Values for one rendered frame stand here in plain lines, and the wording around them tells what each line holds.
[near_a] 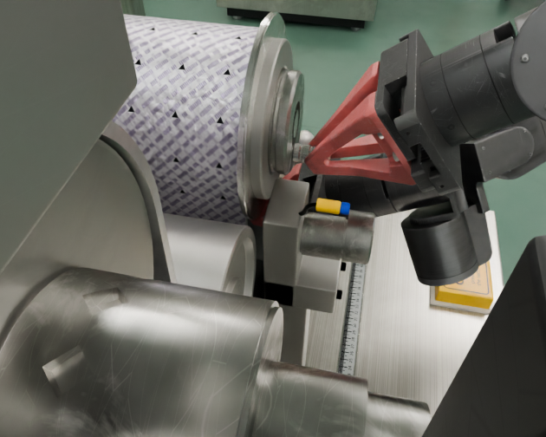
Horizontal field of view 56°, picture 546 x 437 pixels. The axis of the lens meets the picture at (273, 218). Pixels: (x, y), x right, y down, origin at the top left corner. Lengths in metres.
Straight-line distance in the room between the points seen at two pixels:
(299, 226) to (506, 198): 1.99
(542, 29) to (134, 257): 0.18
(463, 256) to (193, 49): 0.29
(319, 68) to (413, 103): 2.66
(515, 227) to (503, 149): 1.74
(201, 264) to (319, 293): 0.14
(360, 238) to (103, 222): 0.24
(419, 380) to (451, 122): 0.40
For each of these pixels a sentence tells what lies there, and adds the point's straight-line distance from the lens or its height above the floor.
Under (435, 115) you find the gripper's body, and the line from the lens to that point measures 0.32.
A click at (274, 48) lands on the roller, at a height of 1.31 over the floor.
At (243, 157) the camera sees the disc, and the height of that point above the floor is 1.27.
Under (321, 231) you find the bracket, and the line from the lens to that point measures 0.39.
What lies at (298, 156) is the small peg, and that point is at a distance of 0.38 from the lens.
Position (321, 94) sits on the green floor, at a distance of 2.73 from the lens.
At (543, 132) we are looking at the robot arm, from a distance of 0.52.
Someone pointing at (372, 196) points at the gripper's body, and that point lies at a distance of 0.47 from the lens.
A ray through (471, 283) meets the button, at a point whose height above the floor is 0.92.
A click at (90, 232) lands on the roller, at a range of 0.16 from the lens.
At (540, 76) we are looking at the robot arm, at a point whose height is 1.36.
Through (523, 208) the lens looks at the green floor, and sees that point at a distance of 2.31.
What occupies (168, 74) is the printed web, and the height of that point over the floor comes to 1.30.
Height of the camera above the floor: 1.47
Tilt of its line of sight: 46 degrees down
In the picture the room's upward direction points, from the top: straight up
